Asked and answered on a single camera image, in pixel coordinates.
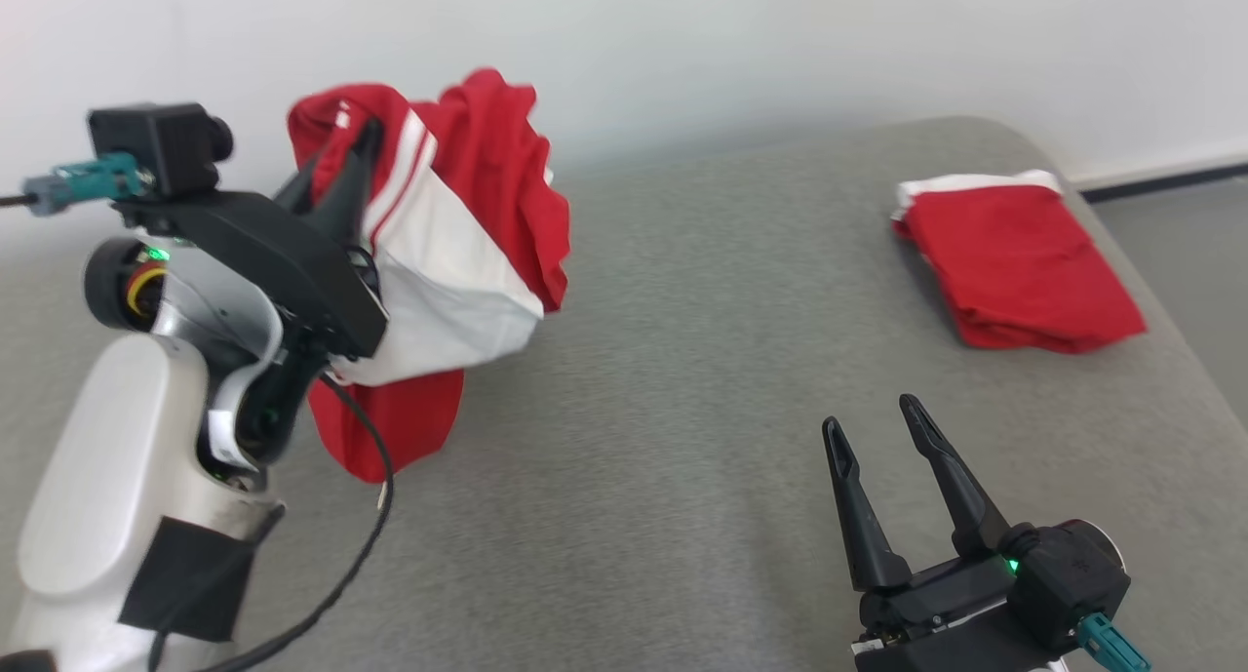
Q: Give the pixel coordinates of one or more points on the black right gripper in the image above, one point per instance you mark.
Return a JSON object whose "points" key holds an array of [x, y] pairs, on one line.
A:
{"points": [[946, 623]]}

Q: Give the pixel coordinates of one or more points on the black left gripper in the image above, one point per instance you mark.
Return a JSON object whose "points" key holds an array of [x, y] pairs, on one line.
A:
{"points": [[273, 253]]}

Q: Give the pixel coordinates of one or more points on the red shirt with white panel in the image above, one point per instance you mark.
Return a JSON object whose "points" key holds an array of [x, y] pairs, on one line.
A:
{"points": [[487, 184]]}

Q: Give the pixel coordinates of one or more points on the red shirt with white trim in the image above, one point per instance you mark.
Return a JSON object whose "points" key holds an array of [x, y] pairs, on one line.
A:
{"points": [[1024, 262]]}

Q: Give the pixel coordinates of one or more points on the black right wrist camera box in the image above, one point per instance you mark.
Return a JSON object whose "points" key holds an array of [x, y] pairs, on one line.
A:
{"points": [[1068, 589]]}

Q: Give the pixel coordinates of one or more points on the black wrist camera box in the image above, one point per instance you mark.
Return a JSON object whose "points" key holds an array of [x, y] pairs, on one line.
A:
{"points": [[156, 145], [1068, 589]]}

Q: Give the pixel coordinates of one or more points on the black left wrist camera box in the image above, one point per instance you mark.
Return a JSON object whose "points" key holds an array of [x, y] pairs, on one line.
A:
{"points": [[156, 145]]}

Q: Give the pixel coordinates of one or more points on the teal right camera connector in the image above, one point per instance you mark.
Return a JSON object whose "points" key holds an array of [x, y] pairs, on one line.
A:
{"points": [[1107, 643]]}

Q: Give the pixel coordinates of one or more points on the teal camera connector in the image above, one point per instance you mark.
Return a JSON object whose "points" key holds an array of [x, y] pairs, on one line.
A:
{"points": [[88, 177], [1107, 643]]}

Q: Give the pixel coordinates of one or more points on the teal left camera connector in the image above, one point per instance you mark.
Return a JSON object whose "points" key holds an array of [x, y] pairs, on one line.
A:
{"points": [[88, 177]]}

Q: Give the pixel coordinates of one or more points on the white wall skirting board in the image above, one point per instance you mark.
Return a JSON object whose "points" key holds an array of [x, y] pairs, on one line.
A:
{"points": [[1170, 165]]}

